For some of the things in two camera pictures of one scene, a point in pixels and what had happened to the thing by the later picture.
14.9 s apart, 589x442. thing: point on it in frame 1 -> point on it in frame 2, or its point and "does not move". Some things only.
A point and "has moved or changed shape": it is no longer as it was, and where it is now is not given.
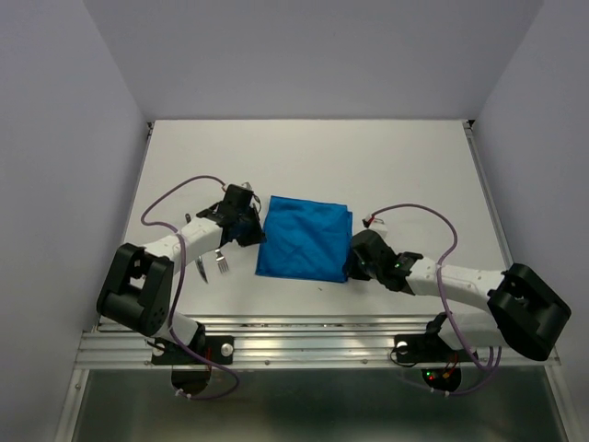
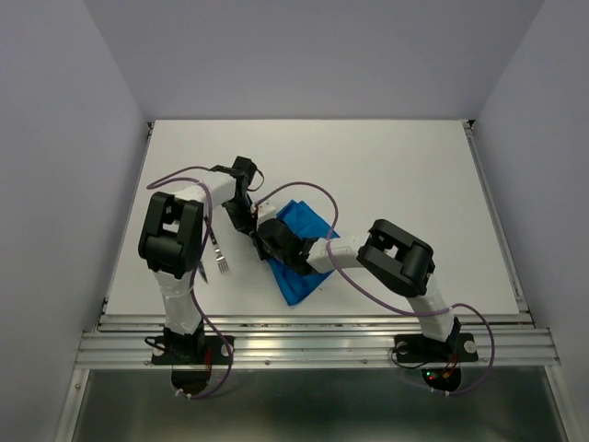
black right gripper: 352,271 -> 263,254
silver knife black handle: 198,261 does not move
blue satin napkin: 305,239 has moved or changed shape
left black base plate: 214,350 does not move
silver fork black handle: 221,261 does not move
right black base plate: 426,348 does not move
